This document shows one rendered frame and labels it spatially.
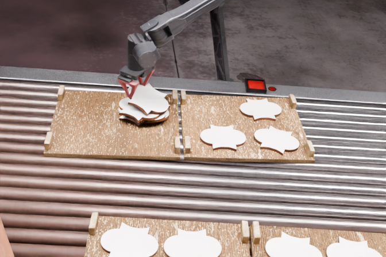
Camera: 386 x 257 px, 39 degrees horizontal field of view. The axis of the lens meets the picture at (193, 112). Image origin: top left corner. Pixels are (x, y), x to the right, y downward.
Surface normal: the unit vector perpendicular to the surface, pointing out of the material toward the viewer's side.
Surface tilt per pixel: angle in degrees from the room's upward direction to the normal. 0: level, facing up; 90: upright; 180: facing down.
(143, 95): 15
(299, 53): 0
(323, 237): 0
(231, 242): 0
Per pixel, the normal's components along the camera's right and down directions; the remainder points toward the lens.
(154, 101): 0.28, -0.69
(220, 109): 0.08, -0.82
